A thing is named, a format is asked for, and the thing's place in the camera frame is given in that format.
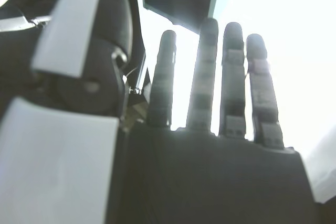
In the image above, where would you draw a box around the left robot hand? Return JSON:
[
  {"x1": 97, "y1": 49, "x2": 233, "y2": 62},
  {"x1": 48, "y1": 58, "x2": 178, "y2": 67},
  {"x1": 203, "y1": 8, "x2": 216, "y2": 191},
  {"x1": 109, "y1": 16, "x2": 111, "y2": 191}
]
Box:
[{"x1": 0, "y1": 0, "x2": 324, "y2": 224}]

